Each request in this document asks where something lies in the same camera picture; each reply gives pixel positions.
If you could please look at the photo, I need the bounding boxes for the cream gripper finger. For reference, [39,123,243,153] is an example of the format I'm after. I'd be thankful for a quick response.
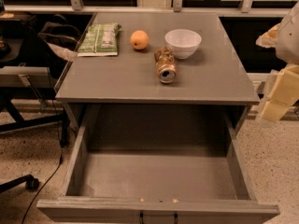
[256,64,299,124]
[256,23,279,49]

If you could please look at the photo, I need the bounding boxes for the green jalapeno chip bag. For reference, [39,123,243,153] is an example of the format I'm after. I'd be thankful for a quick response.
[78,22,121,57]

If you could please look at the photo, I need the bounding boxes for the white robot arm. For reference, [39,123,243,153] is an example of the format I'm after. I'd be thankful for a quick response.
[256,2,299,125]

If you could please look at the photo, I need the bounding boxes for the open grey top drawer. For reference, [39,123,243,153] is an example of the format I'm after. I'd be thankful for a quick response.
[37,105,279,224]

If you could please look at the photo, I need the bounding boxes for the dark bag with cloth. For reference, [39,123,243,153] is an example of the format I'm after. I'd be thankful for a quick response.
[38,14,81,62]

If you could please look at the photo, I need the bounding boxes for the white bowl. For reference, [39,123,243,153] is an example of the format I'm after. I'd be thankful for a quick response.
[164,29,202,59]

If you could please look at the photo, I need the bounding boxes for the crushed gold soda can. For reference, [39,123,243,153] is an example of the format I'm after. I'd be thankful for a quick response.
[154,47,178,84]

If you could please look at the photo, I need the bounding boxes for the grey cabinet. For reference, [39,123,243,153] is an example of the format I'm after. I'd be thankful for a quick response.
[56,12,259,106]

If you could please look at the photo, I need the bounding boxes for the orange fruit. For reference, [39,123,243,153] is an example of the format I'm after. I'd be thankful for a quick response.
[130,30,149,50]

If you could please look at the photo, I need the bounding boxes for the metal window railing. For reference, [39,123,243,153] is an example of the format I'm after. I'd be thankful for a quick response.
[3,0,299,18]

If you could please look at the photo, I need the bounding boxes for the grey side desk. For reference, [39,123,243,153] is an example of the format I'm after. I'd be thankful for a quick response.
[0,66,57,88]

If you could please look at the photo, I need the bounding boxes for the black floor cable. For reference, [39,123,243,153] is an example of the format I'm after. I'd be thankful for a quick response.
[20,121,64,224]

